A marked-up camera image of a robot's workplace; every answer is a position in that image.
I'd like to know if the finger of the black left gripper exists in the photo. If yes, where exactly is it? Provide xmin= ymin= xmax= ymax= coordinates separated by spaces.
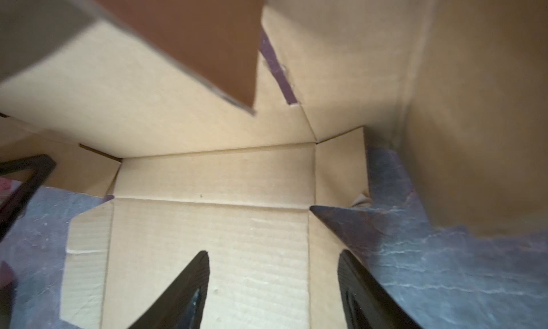
xmin=1 ymin=154 xmax=57 ymax=239

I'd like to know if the brown cardboard box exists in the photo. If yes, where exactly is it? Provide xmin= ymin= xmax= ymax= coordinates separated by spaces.
xmin=1 ymin=0 xmax=547 ymax=328

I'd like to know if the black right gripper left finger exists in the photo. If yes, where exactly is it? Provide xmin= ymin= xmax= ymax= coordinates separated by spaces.
xmin=130 ymin=251 xmax=210 ymax=329

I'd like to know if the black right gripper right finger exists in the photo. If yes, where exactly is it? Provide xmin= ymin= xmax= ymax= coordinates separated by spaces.
xmin=337 ymin=249 xmax=421 ymax=329

